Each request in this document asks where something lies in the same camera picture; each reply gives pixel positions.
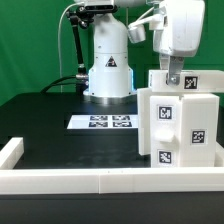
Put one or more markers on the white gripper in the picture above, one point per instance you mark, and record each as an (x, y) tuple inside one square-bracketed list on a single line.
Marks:
[(179, 35)]

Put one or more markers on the white cabinet top block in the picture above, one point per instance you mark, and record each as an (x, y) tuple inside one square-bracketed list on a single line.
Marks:
[(198, 81)]

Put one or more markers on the white door panel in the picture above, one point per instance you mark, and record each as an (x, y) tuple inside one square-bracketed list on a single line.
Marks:
[(164, 131)]

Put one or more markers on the white cabinet body box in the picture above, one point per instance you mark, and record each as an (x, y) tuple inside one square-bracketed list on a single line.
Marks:
[(198, 128)]

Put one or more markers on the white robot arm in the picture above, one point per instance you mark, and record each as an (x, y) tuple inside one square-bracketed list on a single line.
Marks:
[(111, 78)]

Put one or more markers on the white U-shaped fence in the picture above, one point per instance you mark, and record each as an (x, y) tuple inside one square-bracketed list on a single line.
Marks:
[(15, 181)]

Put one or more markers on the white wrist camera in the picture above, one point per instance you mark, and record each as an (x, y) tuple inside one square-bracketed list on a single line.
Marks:
[(136, 30)]

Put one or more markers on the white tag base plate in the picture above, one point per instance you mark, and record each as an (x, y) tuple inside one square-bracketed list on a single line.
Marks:
[(103, 122)]

